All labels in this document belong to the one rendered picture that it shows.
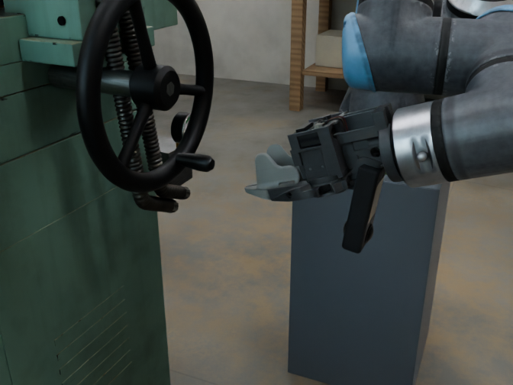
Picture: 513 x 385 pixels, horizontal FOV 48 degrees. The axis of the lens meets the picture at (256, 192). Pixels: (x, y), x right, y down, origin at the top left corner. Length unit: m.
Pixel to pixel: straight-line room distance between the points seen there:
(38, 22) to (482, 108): 0.57
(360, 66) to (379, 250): 0.61
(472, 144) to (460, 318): 1.21
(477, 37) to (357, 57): 0.13
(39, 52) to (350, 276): 0.79
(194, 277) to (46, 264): 0.97
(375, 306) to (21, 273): 0.75
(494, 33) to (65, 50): 0.52
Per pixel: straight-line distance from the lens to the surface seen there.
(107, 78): 0.83
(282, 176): 0.71
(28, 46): 0.85
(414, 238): 1.22
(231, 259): 1.96
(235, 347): 1.58
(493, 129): 0.60
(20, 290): 0.94
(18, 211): 0.90
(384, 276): 1.27
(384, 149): 0.64
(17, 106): 0.87
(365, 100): 1.21
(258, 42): 4.32
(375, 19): 0.71
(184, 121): 1.09
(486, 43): 0.70
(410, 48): 0.70
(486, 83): 0.64
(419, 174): 0.63
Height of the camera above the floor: 1.00
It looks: 24 degrees down
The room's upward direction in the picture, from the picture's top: straight up
